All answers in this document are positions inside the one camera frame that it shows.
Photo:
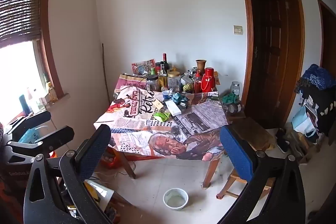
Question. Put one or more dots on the clear plastic container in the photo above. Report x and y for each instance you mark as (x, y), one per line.
(187, 79)

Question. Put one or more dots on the yellow packet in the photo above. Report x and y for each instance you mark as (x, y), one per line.
(216, 77)

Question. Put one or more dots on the dark blue cylinder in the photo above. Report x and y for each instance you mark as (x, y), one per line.
(25, 106)

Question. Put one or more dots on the low wooden bench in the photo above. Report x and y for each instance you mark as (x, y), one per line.
(249, 132)

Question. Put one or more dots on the green wrapper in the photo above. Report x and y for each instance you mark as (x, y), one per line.
(162, 116)

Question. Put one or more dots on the blue plastic bag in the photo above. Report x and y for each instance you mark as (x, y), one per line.
(30, 136)

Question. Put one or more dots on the window with wooden frame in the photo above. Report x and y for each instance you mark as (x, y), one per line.
(50, 56)

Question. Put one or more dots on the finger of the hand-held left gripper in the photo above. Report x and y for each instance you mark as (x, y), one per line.
(60, 136)
(36, 120)

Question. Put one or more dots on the yellow paper tag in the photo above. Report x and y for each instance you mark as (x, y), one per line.
(158, 103)

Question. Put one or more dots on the wooden stool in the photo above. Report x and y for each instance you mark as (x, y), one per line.
(228, 182)

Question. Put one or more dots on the dark wine bottle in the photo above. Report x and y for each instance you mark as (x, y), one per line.
(165, 64)

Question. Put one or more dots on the brown ceramic vase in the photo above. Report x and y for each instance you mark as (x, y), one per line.
(200, 65)

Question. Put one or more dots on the clear bottle with yellow label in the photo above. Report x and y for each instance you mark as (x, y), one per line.
(162, 77)

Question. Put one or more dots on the yellow liquid bottle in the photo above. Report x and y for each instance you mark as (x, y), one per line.
(51, 91)

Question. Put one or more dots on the teal and white cloth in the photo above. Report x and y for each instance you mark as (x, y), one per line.
(181, 98)

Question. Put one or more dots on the blue knit cloth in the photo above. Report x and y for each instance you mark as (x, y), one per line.
(317, 77)

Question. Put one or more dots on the red thermos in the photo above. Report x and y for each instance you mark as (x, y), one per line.
(208, 79)

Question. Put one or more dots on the pink printed sack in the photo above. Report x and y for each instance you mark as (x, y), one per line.
(131, 81)

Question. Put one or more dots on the wooden rack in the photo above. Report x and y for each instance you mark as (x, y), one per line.
(302, 146)

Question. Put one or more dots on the printed tablecloth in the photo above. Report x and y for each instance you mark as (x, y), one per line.
(131, 113)

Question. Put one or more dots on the white bowl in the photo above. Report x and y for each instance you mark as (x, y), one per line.
(168, 204)

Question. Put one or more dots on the round metal tin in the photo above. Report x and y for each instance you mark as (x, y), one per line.
(235, 108)

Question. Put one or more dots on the flat red box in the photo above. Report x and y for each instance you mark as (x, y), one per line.
(143, 157)

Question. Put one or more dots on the clear jar with black lid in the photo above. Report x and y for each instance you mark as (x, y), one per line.
(152, 82)

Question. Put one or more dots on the beige light switch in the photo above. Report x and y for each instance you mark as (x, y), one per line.
(238, 29)

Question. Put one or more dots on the thin wooden stick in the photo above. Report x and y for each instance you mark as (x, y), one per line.
(105, 69)

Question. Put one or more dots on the green plastic bag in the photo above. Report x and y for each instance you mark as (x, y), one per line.
(227, 99)

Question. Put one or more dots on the black shoe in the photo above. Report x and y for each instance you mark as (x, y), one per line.
(281, 133)
(283, 145)

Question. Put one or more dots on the wooden door frame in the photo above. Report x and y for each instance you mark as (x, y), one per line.
(245, 29)
(320, 29)

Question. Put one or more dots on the glass jar with silver lid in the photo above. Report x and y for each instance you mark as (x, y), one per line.
(235, 88)

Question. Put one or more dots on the white board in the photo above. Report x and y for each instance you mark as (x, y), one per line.
(103, 192)

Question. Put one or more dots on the light blue bag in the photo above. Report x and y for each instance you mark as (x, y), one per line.
(304, 121)

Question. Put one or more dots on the dark wooden door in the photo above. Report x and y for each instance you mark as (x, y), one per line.
(270, 43)

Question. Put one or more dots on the red snack packet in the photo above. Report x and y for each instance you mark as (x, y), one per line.
(143, 65)

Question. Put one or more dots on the green-capped bottle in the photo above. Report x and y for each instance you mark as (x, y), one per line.
(152, 71)

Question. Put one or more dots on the red plastic bag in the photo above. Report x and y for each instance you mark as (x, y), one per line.
(113, 158)

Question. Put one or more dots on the white box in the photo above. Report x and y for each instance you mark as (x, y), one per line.
(173, 109)

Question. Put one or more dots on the yellow scaly fruit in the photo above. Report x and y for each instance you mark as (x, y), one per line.
(187, 87)

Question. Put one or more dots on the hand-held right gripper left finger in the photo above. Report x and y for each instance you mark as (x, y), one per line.
(95, 153)

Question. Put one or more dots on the bag of nuts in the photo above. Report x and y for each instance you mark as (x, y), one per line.
(174, 81)

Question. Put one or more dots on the red sauce bottle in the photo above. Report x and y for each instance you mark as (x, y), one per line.
(197, 83)

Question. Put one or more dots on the small wooden side table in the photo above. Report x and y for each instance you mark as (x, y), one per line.
(236, 116)

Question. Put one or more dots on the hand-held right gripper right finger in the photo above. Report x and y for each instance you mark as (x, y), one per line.
(236, 153)

